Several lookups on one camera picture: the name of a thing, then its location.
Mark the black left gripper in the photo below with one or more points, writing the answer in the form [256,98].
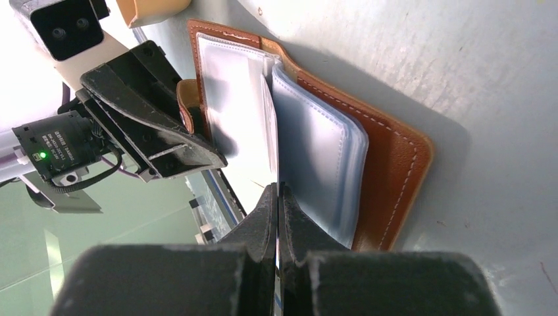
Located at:
[136,94]

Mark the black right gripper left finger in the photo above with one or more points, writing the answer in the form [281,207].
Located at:
[234,276]

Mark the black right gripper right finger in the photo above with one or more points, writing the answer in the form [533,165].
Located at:
[319,276]

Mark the brown leather card holder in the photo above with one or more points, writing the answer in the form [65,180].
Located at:
[396,164]

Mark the white striped credit cards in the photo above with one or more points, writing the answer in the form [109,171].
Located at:
[267,147]

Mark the orange plastic tray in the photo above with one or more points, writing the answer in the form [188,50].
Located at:
[138,13]

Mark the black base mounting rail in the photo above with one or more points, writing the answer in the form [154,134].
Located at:
[215,207]

